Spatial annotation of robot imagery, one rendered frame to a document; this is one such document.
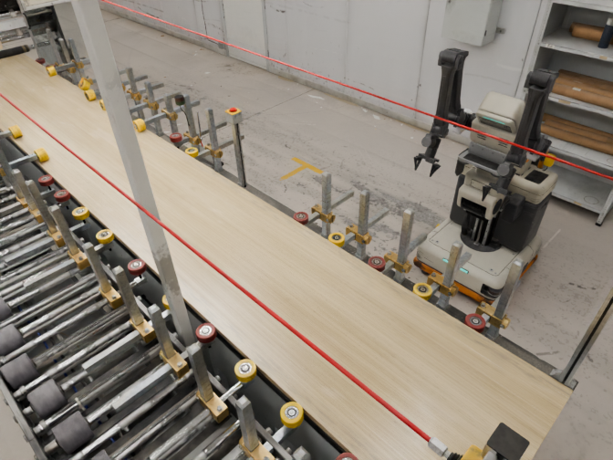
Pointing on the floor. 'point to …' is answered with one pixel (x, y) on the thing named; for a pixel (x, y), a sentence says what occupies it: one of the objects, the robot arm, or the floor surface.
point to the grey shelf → (545, 48)
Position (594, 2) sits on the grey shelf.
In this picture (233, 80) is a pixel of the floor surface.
